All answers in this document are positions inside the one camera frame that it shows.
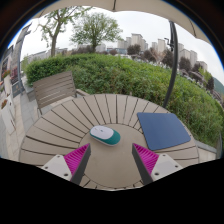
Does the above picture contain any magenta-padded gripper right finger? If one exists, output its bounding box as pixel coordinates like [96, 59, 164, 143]
[131, 143, 184, 186]

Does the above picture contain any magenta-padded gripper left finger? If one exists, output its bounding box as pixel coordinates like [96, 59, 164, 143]
[41, 143, 92, 186]

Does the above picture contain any white and teal computer mouse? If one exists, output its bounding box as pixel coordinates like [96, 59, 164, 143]
[89, 125, 122, 147]

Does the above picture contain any blue rectangular mouse pad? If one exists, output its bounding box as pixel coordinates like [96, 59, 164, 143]
[136, 111, 192, 152]

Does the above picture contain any grey slatted outdoor chair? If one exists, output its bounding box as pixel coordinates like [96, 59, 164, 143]
[32, 70, 78, 116]

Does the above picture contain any green hedge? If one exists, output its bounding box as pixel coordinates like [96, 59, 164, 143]
[24, 53, 224, 148]

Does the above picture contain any black curved umbrella pole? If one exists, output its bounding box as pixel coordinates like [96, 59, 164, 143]
[162, 20, 180, 109]

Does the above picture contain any sparse thin-trunk tree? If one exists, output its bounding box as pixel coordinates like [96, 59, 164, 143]
[36, 6, 84, 58]

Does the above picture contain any group of apartment buildings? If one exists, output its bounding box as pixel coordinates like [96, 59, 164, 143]
[116, 32, 209, 73]

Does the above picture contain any leafy round tree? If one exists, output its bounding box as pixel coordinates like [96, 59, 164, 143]
[70, 12, 124, 53]

